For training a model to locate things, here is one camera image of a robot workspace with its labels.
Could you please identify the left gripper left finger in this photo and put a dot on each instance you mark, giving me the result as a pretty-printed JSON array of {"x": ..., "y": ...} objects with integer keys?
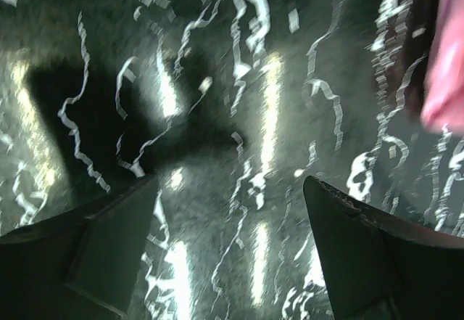
[{"x": 82, "y": 264}]

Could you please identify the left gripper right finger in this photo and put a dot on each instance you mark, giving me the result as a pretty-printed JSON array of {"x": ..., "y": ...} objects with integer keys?
[{"x": 379, "y": 266}]

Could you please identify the light pink t-shirt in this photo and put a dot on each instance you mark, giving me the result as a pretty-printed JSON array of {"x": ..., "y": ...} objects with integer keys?
[{"x": 443, "y": 104}]

